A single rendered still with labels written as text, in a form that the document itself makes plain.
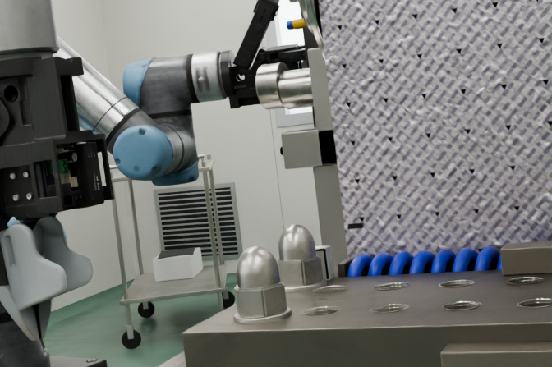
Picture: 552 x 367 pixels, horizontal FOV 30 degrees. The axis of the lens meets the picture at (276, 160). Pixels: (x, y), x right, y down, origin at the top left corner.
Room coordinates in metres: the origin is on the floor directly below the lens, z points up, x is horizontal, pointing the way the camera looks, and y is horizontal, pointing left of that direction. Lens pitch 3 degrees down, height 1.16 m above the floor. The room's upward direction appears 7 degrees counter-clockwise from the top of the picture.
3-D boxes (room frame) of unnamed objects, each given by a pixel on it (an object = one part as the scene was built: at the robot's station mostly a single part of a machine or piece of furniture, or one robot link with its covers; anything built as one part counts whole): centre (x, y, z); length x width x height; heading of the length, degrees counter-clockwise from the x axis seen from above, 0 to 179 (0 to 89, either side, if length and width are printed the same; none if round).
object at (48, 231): (0.79, 0.18, 1.05); 0.06 x 0.03 x 0.09; 68
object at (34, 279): (0.77, 0.19, 1.05); 0.06 x 0.03 x 0.09; 68
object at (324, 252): (0.75, -0.02, 1.04); 0.02 x 0.01 x 0.02; 67
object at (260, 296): (0.64, 0.02, 1.05); 0.04 x 0.04 x 0.04
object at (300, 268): (0.73, -0.01, 1.05); 0.04 x 0.04 x 0.04
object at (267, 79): (0.91, -0.01, 1.18); 0.04 x 0.02 x 0.04; 157
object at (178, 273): (5.66, 0.62, 0.51); 0.91 x 0.58 x 1.02; 1
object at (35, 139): (0.78, 0.18, 1.16); 0.09 x 0.08 x 0.12; 68
